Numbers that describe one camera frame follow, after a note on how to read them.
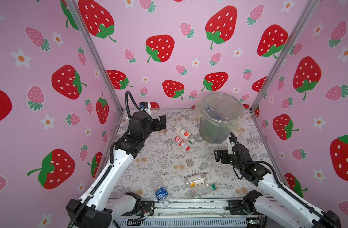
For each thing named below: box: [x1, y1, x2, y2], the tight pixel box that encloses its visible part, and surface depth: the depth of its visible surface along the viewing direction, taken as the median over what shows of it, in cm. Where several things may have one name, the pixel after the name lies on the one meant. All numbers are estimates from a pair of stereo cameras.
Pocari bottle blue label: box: [151, 175, 170, 208], surface depth 76 cm
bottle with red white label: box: [174, 124, 195, 144], surface depth 100 cm
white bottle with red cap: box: [165, 129, 191, 152], surface depth 99 cm
